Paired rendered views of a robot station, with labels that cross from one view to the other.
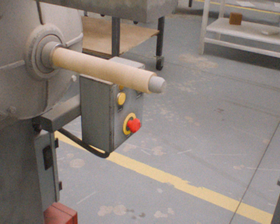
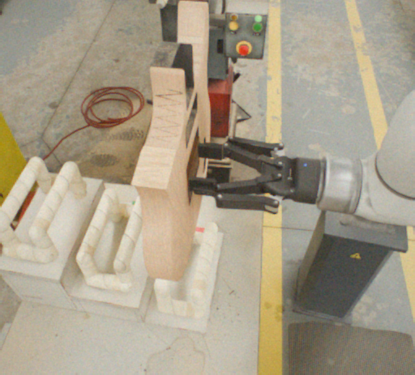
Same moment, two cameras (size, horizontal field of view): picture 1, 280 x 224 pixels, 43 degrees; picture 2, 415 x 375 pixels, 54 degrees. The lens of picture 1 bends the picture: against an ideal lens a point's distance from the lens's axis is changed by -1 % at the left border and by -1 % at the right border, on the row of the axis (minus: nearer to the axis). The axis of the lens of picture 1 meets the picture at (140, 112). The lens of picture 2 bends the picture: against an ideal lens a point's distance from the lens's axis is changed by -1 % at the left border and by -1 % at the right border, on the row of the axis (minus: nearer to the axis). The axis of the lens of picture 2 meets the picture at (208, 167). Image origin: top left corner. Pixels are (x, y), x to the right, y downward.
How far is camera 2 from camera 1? 1.29 m
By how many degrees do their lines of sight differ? 54
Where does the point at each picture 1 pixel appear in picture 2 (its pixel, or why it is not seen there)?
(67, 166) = (339, 106)
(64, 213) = (224, 89)
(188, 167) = not seen: outside the picture
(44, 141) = (219, 34)
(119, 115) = (232, 36)
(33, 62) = not seen: outside the picture
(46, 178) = (217, 59)
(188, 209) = not seen: hidden behind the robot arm
